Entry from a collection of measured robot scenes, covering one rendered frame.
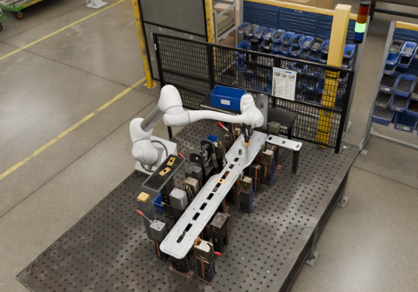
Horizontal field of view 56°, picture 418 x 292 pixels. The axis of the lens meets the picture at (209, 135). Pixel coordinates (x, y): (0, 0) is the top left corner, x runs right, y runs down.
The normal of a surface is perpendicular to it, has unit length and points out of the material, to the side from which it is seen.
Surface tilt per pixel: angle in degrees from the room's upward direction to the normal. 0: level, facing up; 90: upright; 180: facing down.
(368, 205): 0
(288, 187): 0
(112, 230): 0
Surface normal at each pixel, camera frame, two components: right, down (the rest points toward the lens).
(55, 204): -0.06, -0.78
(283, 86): -0.48, 0.58
